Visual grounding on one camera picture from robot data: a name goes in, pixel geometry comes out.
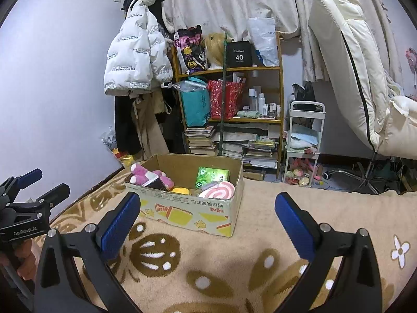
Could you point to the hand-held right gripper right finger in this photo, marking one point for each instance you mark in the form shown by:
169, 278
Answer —
295, 226

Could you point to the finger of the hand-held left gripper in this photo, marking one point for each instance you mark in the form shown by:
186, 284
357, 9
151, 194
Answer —
27, 177
53, 195

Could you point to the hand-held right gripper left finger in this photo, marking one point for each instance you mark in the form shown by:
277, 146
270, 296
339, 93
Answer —
120, 225

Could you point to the pink plush toy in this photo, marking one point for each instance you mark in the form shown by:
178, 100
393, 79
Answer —
140, 172

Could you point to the printed cardboard box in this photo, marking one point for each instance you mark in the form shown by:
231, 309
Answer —
182, 212

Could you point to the pink swirl roll plush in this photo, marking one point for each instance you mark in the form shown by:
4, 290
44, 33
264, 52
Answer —
216, 190

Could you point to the green tissue pack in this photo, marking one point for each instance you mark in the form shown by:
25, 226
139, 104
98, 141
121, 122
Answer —
208, 176

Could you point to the person's left hand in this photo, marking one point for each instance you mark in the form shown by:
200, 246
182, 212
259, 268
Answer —
27, 257

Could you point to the pile of pink plush toys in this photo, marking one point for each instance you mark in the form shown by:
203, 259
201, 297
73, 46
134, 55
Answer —
301, 174

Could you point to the plastic bag of snacks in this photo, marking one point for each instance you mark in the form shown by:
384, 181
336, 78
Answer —
122, 156

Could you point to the yellow plush toy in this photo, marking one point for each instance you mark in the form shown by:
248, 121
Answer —
180, 190

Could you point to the stack of papers and magazines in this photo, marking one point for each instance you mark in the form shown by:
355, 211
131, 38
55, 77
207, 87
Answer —
254, 153

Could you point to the chair base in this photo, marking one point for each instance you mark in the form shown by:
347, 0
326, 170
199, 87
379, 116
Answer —
365, 172

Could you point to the blue cloth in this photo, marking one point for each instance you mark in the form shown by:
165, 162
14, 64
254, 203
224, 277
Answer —
304, 138

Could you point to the beige printed blanket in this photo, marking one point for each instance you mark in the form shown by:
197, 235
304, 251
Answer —
211, 267

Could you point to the black coat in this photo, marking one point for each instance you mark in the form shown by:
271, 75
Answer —
125, 127

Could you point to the beige trench coat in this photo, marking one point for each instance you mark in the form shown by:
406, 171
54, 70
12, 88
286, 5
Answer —
146, 130

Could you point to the white cart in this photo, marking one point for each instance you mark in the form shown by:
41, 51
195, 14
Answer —
321, 130

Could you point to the stack of books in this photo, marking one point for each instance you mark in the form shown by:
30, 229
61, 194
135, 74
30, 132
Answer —
202, 140

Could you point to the green cloth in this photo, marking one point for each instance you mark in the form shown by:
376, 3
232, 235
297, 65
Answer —
247, 114

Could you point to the row of toiletry bottles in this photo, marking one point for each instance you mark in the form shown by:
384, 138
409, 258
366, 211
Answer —
264, 104

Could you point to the black bag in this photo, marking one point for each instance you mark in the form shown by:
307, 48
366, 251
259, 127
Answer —
304, 93

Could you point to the teal bag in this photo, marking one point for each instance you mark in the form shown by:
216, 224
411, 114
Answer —
195, 107

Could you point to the red gift bag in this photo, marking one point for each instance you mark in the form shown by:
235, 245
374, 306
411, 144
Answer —
224, 101

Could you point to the wooden shelf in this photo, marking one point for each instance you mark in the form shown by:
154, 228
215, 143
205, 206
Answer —
247, 69

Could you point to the white puffer jacket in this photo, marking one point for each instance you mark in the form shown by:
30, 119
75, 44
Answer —
136, 49

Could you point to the cream padded chair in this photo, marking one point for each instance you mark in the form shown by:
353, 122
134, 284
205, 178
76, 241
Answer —
345, 55

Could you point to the black box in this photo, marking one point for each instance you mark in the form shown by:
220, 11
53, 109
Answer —
239, 55

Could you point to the cartoon printed bag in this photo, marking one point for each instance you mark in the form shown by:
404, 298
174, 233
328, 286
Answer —
190, 52

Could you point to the white plastic bag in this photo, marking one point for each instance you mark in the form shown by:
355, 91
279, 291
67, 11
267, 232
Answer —
264, 39

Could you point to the blonde wig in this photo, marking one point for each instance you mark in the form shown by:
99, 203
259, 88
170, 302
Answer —
213, 49

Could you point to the light curtain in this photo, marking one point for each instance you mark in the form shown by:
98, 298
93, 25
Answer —
228, 0

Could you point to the pink wall sticker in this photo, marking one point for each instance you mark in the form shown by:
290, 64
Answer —
412, 65

